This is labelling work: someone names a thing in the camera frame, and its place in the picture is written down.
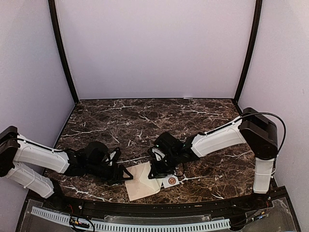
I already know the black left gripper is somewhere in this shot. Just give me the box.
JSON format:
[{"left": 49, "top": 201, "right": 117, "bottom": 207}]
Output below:
[{"left": 86, "top": 161, "right": 133, "bottom": 185}]

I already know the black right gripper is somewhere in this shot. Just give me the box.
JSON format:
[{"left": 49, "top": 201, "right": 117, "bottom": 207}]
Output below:
[{"left": 148, "top": 151, "right": 180, "bottom": 179}]

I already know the pink envelope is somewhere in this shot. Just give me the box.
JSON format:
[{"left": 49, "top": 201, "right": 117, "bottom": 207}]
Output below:
[{"left": 125, "top": 162, "right": 163, "bottom": 201}]

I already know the white sticker sheet with seals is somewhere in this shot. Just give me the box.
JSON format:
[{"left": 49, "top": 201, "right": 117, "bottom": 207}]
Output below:
[{"left": 162, "top": 175, "right": 180, "bottom": 189}]

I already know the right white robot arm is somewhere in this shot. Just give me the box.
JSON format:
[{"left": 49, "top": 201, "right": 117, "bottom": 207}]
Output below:
[{"left": 148, "top": 107, "right": 286, "bottom": 210}]

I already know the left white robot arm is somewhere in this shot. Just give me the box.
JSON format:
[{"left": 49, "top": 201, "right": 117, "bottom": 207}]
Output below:
[{"left": 0, "top": 126, "right": 133, "bottom": 211}]

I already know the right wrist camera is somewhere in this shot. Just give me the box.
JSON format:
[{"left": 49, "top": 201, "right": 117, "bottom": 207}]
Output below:
[{"left": 148, "top": 146, "right": 166, "bottom": 161}]

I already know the black front table rail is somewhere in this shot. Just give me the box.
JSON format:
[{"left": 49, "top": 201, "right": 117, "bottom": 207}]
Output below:
[{"left": 43, "top": 176, "right": 274, "bottom": 218}]

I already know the white slotted cable duct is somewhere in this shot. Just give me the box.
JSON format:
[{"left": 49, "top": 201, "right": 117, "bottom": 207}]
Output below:
[{"left": 31, "top": 206, "right": 230, "bottom": 232}]

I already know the black left frame post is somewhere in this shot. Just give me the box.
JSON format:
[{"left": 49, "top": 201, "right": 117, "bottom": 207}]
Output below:
[{"left": 48, "top": 0, "right": 79, "bottom": 104}]

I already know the black frame post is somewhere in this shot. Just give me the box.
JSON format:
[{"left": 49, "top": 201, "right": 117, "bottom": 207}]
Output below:
[
  {"left": 233, "top": 0, "right": 263, "bottom": 104},
  {"left": 48, "top": 0, "right": 79, "bottom": 104}
]

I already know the black right frame post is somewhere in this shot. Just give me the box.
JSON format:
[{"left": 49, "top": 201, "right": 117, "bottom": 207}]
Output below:
[{"left": 233, "top": 0, "right": 263, "bottom": 104}]

